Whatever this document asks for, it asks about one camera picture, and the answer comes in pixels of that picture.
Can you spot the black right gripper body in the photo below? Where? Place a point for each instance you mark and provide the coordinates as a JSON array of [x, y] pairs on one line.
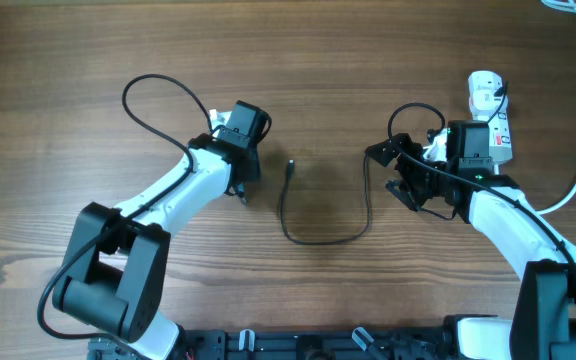
[[421, 181]]

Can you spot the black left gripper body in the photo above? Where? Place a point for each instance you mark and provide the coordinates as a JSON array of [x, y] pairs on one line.
[[253, 171]]

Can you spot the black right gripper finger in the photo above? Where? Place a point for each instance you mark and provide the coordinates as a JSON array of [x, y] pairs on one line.
[[401, 190], [385, 152]]

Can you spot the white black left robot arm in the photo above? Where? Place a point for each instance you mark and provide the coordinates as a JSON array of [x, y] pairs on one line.
[[113, 271]]

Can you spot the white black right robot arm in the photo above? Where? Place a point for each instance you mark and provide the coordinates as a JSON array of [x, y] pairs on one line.
[[544, 322]]

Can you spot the white charger plug adapter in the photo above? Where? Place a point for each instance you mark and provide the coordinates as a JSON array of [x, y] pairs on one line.
[[485, 100]]

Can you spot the white power strip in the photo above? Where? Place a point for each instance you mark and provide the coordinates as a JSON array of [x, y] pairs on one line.
[[499, 130]]

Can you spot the black mounting rail base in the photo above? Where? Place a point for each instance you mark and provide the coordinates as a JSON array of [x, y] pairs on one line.
[[415, 343]]

